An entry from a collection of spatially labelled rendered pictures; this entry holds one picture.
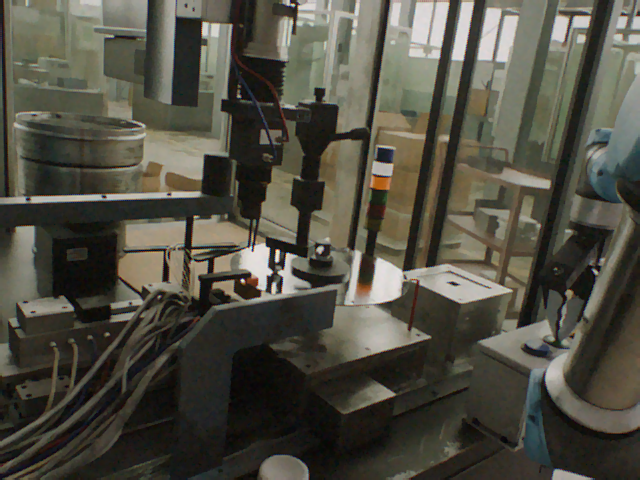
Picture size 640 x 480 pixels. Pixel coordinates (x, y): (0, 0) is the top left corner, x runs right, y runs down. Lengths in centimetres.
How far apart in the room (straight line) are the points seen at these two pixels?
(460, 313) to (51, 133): 99
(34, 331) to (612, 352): 80
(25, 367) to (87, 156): 62
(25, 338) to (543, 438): 75
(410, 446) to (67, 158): 99
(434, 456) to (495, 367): 18
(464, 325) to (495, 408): 23
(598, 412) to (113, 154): 117
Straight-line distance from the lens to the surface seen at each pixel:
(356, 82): 165
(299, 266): 105
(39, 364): 103
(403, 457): 97
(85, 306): 104
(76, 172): 150
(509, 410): 103
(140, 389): 80
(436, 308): 122
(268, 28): 90
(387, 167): 130
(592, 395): 73
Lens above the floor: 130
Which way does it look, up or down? 16 degrees down
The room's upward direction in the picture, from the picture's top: 7 degrees clockwise
